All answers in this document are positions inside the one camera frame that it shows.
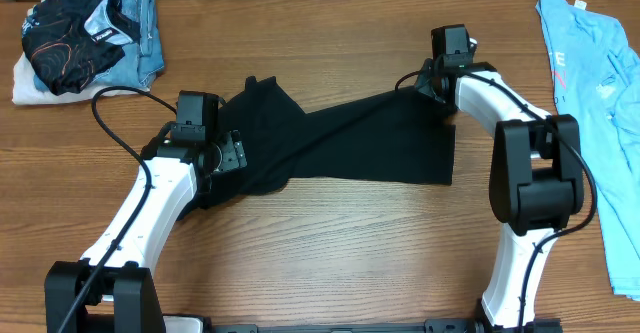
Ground black t-shirt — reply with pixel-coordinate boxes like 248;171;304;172
183;77;456;214

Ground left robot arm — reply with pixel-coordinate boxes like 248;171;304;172
44;91;247;333

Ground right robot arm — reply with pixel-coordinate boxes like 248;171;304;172
415;24;586;332

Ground folded blue denim jeans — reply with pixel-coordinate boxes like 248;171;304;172
21;0;164;95

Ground light blue t-shirt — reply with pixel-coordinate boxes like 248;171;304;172
536;0;639;300

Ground black orange patterned shirt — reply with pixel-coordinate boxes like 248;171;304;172
21;0;140;95

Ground folded white garment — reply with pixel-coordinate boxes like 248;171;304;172
11;0;151;107

